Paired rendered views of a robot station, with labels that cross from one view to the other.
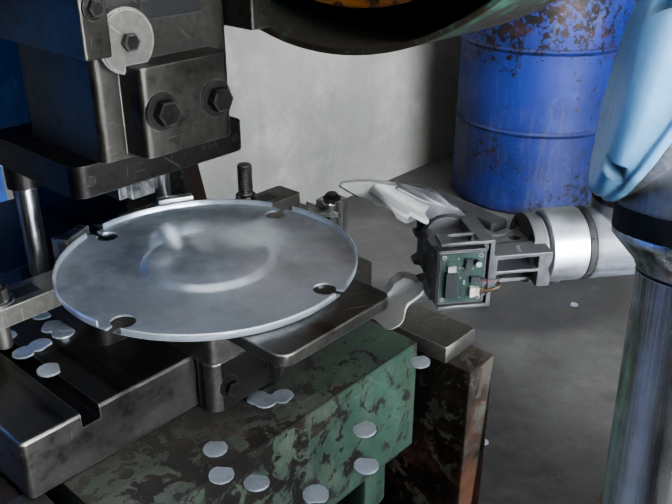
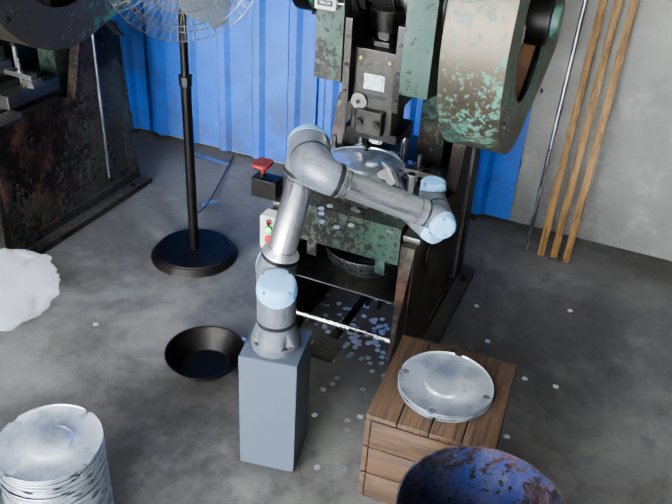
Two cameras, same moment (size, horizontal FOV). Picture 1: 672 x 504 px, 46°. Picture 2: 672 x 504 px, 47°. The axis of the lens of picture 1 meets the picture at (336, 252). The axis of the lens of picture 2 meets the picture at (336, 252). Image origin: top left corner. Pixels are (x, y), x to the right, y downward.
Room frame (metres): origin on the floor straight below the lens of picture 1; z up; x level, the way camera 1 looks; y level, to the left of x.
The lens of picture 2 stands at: (-0.22, -2.07, 1.96)
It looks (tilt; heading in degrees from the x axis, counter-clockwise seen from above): 33 degrees down; 69
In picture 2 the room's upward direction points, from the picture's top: 4 degrees clockwise
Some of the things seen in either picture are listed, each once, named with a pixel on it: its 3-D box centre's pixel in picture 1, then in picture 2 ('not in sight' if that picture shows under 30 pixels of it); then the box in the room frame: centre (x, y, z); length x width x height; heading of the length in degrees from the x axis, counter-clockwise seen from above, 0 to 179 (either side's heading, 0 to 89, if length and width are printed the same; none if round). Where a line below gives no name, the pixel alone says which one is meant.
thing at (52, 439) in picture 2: not in sight; (49, 441); (-0.41, -0.41, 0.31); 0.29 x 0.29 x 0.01
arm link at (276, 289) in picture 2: not in sight; (276, 296); (0.27, -0.31, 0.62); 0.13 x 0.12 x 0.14; 77
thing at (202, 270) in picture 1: (208, 258); (362, 165); (0.69, 0.12, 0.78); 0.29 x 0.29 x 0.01
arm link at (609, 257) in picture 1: (624, 235); (428, 225); (0.74, -0.30, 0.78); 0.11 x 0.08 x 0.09; 100
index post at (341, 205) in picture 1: (331, 231); (410, 185); (0.82, 0.00, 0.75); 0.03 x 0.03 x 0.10; 48
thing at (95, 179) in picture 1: (122, 152); (378, 130); (0.78, 0.22, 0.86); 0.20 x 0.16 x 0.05; 138
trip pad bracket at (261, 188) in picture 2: not in sight; (267, 199); (0.39, 0.26, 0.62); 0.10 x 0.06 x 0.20; 138
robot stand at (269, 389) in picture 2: not in sight; (275, 397); (0.27, -0.32, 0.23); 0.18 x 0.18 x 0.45; 59
